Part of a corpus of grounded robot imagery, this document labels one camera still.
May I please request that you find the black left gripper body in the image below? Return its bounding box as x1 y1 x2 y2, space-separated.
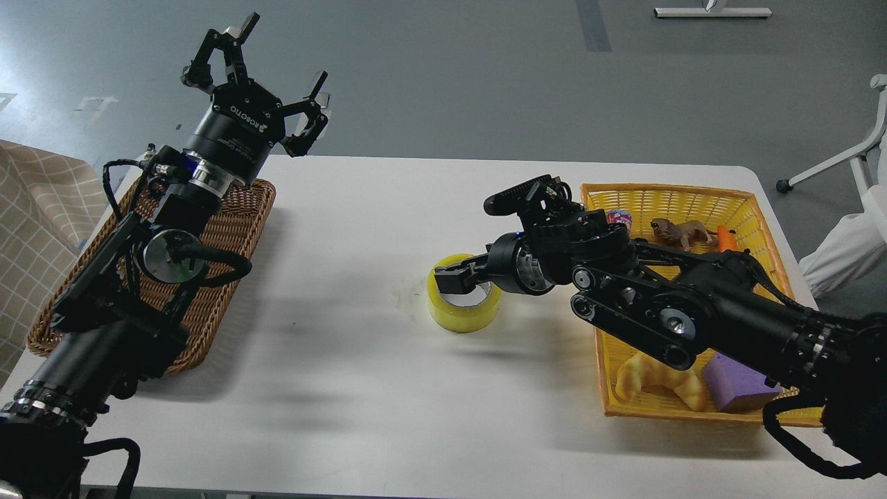
184 77 285 186

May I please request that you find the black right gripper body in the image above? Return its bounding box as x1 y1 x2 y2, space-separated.
485 233 538 296

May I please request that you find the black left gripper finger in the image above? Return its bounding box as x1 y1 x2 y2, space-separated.
181 12 261 94
278 71 328 157

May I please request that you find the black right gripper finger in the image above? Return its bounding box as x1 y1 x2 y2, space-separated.
434 254 492 295

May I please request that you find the yellow tape roll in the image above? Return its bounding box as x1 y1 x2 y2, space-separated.
425 253 502 333

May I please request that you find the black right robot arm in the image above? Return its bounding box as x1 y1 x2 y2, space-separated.
432 175 886 479

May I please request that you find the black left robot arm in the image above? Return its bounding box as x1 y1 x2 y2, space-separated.
2 12 328 498

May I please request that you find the brown wicker basket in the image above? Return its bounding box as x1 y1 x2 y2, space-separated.
25 180 276 375

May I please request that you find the small drink can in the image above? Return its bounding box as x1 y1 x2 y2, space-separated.
606 209 633 230

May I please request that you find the toy croissant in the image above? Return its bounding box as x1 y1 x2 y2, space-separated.
614 353 708 412

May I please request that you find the yellow plastic basket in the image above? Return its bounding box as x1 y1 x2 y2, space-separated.
580 183 795 424

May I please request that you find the brown toy lion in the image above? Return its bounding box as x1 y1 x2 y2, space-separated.
650 218 719 252

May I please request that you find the toy carrot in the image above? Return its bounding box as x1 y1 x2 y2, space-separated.
717 225 740 252

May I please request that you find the purple foam block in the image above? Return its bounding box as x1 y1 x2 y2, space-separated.
701 353 783 413

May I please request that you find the white stand base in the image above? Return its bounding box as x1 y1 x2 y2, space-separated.
653 1 773 19

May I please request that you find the seated person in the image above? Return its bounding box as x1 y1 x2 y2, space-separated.
798 132 887 299

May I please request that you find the white office chair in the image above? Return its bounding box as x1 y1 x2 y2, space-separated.
773 71 886 199

